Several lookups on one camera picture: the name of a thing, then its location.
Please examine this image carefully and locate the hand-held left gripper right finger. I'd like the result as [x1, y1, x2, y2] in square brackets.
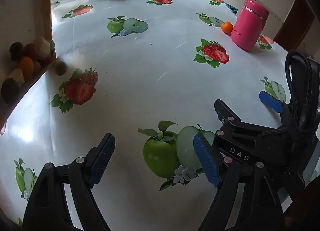
[193, 133, 286, 231]

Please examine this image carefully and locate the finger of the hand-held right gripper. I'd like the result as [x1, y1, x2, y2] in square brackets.
[259, 91, 293, 126]
[214, 99, 278, 142]

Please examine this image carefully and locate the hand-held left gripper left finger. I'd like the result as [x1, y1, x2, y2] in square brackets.
[22, 133, 116, 231]

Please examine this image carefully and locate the white fruit chunk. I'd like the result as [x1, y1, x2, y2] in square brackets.
[7, 68, 25, 85]
[32, 37, 52, 60]

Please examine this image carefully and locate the cardboard tray with yellow rim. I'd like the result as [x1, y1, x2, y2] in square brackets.
[0, 0, 57, 134]

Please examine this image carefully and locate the pink thermos bottle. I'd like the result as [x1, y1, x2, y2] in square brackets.
[230, 0, 269, 51]

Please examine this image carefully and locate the small orange tangerine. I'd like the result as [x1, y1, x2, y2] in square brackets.
[221, 21, 234, 34]
[17, 56, 34, 79]

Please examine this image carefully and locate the brown wooden door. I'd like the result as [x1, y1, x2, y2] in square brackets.
[274, 0, 315, 46]

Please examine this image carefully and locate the fruit print tablecloth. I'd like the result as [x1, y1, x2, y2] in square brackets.
[0, 0, 318, 231]

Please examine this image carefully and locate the small brown round fruit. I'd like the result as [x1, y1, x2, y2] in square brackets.
[53, 61, 67, 76]

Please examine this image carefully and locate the dark round fruit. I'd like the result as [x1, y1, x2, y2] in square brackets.
[1, 78, 20, 105]

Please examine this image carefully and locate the red cherry tomato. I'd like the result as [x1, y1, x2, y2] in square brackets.
[24, 43, 39, 59]

